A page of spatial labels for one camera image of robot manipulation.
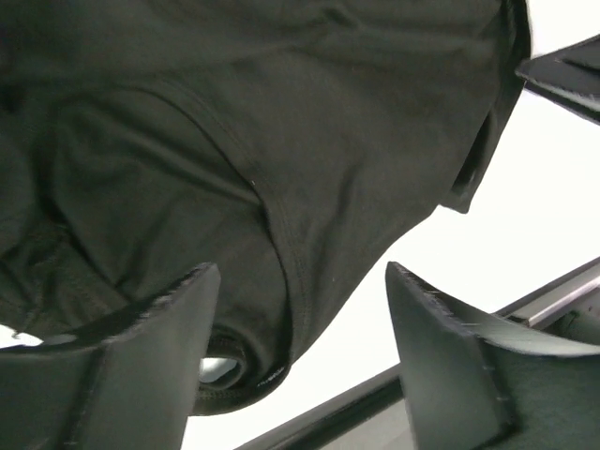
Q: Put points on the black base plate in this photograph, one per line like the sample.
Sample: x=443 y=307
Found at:
x=372 y=415

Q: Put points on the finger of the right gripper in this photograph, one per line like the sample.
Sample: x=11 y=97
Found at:
x=568 y=77

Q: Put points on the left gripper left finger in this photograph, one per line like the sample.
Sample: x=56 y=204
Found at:
x=127 y=381

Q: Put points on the black tank top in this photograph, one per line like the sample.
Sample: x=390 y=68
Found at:
x=291 y=143

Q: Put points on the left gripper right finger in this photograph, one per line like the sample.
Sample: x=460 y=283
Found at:
x=526 y=377

